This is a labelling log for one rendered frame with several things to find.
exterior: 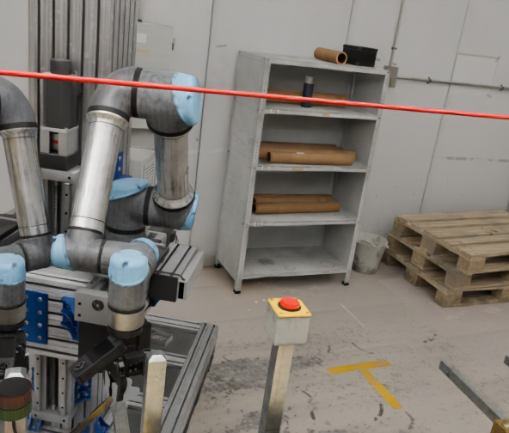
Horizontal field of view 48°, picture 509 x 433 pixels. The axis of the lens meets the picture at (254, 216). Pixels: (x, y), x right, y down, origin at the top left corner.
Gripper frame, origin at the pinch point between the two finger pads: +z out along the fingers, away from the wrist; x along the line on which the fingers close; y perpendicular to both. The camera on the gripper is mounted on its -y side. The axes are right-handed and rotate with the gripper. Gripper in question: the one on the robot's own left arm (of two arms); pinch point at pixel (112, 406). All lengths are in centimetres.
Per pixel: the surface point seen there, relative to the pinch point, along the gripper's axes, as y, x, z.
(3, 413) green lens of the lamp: -24.5, -10.0, -14.9
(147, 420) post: 1.2, -13.4, -5.7
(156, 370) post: 2.2, -13.7, -17.1
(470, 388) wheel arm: 97, -29, 10
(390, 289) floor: 283, 133, 94
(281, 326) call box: 23.6, -23.4, -26.6
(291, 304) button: 26.7, -22.2, -30.1
